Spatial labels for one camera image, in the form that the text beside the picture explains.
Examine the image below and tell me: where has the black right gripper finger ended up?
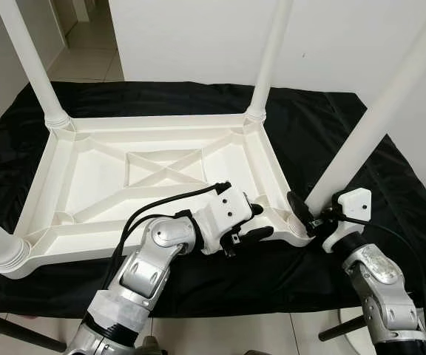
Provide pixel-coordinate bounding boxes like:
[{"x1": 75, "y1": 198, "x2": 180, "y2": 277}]
[{"x1": 287, "y1": 190, "x2": 314, "y2": 230}]

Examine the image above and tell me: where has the white plastic children table top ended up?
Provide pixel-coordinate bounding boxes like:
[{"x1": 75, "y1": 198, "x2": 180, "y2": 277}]
[{"x1": 0, "y1": 111, "x2": 314, "y2": 280}]

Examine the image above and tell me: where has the black cloth table cover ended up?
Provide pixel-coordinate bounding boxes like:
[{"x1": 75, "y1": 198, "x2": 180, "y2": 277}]
[{"x1": 0, "y1": 81, "x2": 426, "y2": 311}]

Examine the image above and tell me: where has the black metal table leg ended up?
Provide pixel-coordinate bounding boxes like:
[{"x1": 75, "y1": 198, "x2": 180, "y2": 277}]
[
  {"x1": 319, "y1": 314, "x2": 365, "y2": 342},
  {"x1": 0, "y1": 311, "x2": 66, "y2": 354}
]

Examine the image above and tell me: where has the grey robot left leg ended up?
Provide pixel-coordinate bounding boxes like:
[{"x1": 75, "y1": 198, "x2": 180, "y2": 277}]
[{"x1": 139, "y1": 337, "x2": 162, "y2": 355}]

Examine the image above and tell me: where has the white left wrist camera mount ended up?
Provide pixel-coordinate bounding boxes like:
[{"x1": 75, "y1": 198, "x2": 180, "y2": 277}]
[{"x1": 195, "y1": 185, "x2": 254, "y2": 256}]

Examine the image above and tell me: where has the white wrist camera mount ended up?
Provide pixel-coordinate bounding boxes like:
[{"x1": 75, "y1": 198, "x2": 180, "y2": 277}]
[
  {"x1": 322, "y1": 189, "x2": 373, "y2": 252},
  {"x1": 195, "y1": 185, "x2": 254, "y2": 256}
]

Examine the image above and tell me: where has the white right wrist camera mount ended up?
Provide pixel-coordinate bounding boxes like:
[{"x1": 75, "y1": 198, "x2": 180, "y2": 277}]
[{"x1": 322, "y1": 189, "x2": 373, "y2": 252}]

